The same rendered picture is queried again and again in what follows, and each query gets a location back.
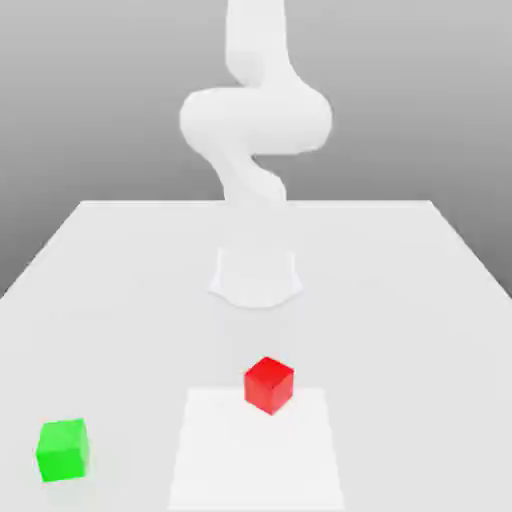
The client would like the small green cube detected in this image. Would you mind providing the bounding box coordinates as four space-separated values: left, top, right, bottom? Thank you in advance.
34 417 90 484

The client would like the small red cube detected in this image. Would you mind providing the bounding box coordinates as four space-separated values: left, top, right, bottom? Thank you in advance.
243 355 296 417

